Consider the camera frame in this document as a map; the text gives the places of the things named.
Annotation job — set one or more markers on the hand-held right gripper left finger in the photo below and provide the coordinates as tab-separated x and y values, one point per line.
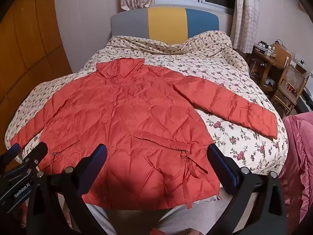
97	158

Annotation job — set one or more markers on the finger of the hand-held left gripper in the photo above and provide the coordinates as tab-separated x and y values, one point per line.
13	149
36	150

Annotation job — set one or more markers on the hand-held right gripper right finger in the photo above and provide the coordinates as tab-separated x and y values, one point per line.
220	166

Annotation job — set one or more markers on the person's grey pants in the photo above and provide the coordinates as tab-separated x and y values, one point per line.
176	220

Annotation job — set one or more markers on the floral quilt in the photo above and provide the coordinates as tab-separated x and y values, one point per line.
220	90

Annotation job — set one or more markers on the pink blanket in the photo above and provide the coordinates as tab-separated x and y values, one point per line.
298	151

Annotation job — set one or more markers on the wooden wardrobe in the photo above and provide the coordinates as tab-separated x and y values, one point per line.
29	41

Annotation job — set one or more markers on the wooden chair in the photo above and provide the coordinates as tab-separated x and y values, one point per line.
293	78

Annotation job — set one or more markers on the wooden desk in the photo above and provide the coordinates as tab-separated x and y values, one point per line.
278	62

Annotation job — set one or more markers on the grey yellow blue headboard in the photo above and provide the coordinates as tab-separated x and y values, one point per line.
166	24

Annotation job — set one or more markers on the long patterned curtain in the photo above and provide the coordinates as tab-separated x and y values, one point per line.
244	17

